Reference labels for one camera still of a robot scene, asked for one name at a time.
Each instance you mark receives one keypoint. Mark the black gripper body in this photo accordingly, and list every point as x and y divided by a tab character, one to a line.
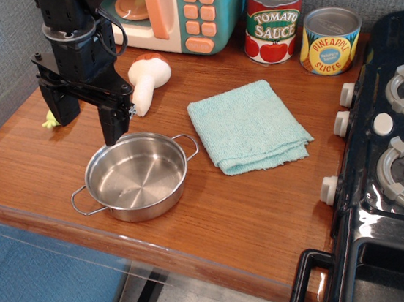
81	64

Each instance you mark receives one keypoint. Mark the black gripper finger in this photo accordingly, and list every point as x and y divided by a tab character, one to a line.
64	108
115	121

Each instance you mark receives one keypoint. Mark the yellow-green plush spoon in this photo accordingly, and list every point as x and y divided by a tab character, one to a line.
50	121

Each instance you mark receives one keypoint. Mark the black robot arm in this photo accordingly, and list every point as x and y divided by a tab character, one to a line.
70	14

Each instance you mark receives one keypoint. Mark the light blue folded cloth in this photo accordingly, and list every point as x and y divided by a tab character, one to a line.
248	128

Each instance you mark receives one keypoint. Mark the stainless steel pot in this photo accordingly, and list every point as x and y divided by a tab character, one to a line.
139	178

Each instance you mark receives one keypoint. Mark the white plush mushroom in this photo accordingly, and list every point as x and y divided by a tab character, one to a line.
148	72

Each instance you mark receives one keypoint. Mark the teal toy microwave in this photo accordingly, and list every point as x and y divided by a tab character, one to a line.
181	26

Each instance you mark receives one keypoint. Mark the tomato sauce can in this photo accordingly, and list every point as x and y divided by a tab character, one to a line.
271	29

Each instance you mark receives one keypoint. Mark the pineapple slices can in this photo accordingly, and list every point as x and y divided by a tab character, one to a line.
329	41

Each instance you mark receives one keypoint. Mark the black toy stove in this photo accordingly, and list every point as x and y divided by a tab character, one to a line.
367	260

